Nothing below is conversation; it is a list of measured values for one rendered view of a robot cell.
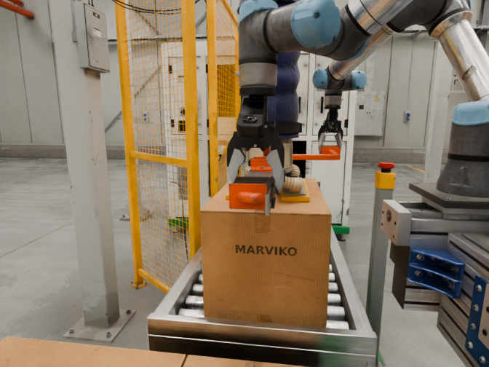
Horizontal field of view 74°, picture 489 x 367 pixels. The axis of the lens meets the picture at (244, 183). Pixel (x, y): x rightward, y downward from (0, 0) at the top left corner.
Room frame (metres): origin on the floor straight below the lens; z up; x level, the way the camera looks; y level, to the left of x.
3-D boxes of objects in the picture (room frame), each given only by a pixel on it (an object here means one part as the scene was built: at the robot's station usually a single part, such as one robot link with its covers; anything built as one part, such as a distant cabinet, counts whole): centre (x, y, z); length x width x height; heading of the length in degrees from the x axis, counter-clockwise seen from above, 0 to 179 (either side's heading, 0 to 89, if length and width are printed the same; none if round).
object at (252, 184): (0.64, -0.01, 1.08); 0.08 x 0.07 x 0.05; 172
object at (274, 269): (1.24, -0.10, 0.75); 0.60 x 0.40 x 0.40; 172
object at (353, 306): (2.00, -0.52, 0.50); 2.31 x 0.05 x 0.19; 172
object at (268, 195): (0.69, -0.07, 1.08); 0.31 x 0.03 x 0.05; 172
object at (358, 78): (1.38, -0.43, 1.38); 0.11 x 0.11 x 0.08; 28
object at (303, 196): (1.23, -0.19, 0.97); 0.34 x 0.10 x 0.05; 172
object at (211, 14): (2.70, 0.13, 1.05); 1.17 x 0.10 x 2.10; 172
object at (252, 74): (0.66, -0.02, 1.30); 0.08 x 0.08 x 0.05
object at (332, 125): (1.47, -0.39, 1.22); 0.09 x 0.08 x 0.12; 172
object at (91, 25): (1.75, 0.76, 1.62); 0.20 x 0.05 x 0.30; 172
